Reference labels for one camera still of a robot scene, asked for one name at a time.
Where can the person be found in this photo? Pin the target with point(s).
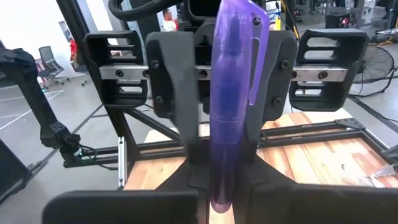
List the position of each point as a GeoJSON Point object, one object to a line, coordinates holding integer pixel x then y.
{"type": "Point", "coordinates": [169, 23]}

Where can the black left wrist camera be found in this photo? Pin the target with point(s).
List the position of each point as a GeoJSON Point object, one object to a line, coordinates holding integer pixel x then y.
{"type": "Point", "coordinates": [202, 7]}

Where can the black desk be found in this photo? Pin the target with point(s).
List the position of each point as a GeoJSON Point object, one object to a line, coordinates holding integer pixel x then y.
{"type": "Point", "coordinates": [12, 174]}

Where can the black floor fan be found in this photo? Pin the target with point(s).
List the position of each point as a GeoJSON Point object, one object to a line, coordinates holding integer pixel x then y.
{"type": "Point", "coordinates": [376, 63]}

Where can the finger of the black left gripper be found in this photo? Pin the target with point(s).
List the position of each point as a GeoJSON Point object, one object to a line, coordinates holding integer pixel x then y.
{"type": "Point", "coordinates": [174, 77]}
{"type": "Point", "coordinates": [280, 77]}

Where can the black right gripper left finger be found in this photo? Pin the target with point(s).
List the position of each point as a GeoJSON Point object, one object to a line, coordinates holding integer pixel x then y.
{"type": "Point", "coordinates": [124, 208]}

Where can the crumpled clear plastic wrapper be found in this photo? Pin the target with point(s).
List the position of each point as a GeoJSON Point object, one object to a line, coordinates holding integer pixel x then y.
{"type": "Point", "coordinates": [385, 172]}

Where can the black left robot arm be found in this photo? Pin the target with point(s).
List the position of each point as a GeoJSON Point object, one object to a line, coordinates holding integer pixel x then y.
{"type": "Point", "coordinates": [46, 118]}

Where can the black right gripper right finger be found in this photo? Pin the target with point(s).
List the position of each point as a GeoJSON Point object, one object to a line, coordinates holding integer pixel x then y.
{"type": "Point", "coordinates": [311, 205]}

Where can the translucent purple marker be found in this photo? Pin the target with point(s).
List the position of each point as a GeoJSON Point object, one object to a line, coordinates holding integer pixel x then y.
{"type": "Point", "coordinates": [227, 93]}

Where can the silver aluminium bracket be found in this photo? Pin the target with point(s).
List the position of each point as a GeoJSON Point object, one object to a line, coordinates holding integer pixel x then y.
{"type": "Point", "coordinates": [121, 161]}

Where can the grey office chair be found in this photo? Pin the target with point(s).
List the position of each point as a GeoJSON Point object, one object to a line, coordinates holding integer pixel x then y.
{"type": "Point", "coordinates": [48, 59]}

